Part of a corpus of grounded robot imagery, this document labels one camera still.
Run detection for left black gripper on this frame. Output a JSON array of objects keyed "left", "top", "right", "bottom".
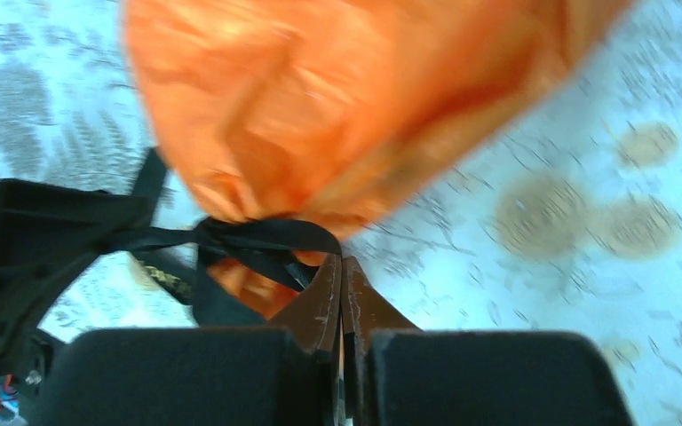
[{"left": 0, "top": 178, "right": 154, "bottom": 406}]

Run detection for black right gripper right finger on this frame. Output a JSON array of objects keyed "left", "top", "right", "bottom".
[{"left": 341, "top": 257, "right": 633, "bottom": 425}]

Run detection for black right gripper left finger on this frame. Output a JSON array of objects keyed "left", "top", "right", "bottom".
[{"left": 37, "top": 256, "right": 343, "bottom": 425}]

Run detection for black strap bundle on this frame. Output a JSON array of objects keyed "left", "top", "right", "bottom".
[{"left": 102, "top": 146, "right": 344, "bottom": 327}]

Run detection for orange wrapping paper sheet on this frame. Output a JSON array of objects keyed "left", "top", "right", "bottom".
[{"left": 122, "top": 0, "right": 637, "bottom": 321}]

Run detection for floral patterned tablecloth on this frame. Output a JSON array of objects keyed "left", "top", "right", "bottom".
[{"left": 0, "top": 1, "right": 682, "bottom": 425}]

